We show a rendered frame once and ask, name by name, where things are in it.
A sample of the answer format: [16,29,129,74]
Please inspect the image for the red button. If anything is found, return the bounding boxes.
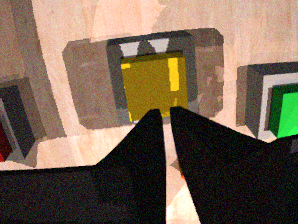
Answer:
[0,85,36,163]

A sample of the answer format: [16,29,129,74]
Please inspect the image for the yellow button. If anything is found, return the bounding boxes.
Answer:
[105,30,198,124]

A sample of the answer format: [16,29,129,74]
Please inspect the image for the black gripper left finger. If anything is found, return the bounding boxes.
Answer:
[0,108,166,224]

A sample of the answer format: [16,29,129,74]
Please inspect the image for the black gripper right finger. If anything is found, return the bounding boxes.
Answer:
[170,105,298,224]

